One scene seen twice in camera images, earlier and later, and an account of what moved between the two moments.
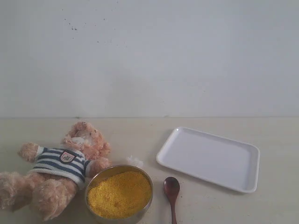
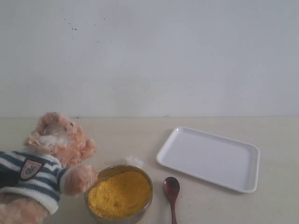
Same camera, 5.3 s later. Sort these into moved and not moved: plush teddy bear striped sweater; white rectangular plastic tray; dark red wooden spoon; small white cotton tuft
Moved: plush teddy bear striped sweater
Not moved: dark red wooden spoon; white rectangular plastic tray; small white cotton tuft
